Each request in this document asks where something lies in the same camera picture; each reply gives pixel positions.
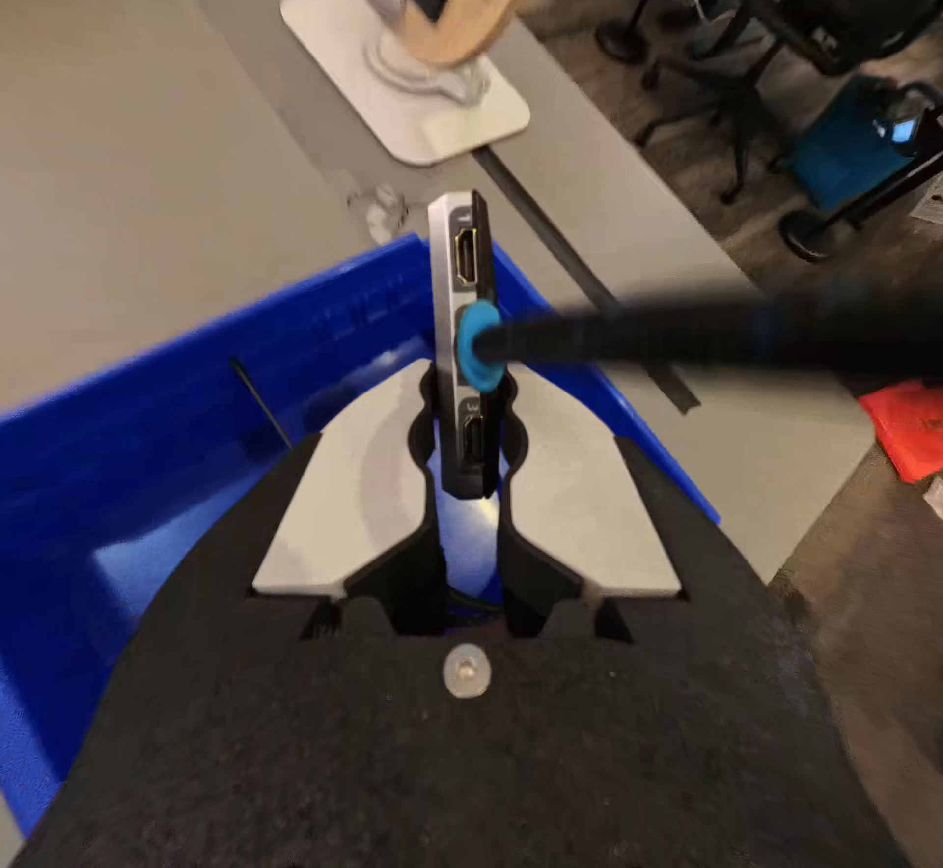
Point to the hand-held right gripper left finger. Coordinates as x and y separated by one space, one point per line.
353 499

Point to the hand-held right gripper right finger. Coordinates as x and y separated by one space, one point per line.
582 499

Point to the grey HDMI switch box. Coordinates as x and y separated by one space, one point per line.
446 308

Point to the blue plastic bin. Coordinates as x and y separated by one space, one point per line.
147 440

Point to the grey desk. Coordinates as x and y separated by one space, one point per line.
147 183

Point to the black bin divider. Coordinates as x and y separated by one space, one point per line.
258 396

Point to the small white clip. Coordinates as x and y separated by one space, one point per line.
387 216

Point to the orange traffic cone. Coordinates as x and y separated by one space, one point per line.
906 433

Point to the blue bag cart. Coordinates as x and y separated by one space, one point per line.
847 160

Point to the white tablet stand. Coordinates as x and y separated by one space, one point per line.
412 72

